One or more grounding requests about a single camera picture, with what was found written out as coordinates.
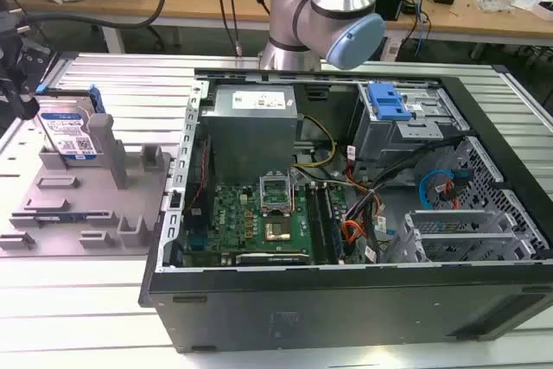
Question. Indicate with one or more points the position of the hard disk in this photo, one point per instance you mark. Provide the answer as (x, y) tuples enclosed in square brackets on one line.
[(67, 129)]

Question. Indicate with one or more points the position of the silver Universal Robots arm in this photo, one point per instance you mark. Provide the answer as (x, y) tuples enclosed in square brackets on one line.
[(322, 10)]

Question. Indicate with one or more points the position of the silver disk bay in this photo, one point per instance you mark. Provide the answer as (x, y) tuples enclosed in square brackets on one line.
[(458, 230)]

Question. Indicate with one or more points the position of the grey parts rack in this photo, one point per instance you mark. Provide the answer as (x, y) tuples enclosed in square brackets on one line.
[(93, 196)]

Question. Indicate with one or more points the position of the grey power supply unit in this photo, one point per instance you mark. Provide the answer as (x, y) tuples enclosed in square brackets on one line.
[(248, 127)]

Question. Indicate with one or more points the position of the green motherboard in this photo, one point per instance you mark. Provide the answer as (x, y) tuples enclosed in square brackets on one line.
[(242, 222)]

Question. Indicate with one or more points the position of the CPU socket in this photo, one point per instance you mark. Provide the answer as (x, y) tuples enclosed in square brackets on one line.
[(281, 231)]

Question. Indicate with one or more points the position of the RAM slot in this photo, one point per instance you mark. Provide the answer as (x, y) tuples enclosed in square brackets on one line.
[(319, 222)]

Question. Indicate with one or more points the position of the blue drive bay latch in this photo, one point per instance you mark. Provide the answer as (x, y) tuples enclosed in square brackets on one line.
[(388, 101)]

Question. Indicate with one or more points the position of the silver optical drive cage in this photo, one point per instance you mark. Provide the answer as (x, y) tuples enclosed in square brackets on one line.
[(406, 127)]

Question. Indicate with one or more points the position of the black open PC case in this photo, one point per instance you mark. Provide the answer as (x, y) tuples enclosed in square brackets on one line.
[(345, 300)]

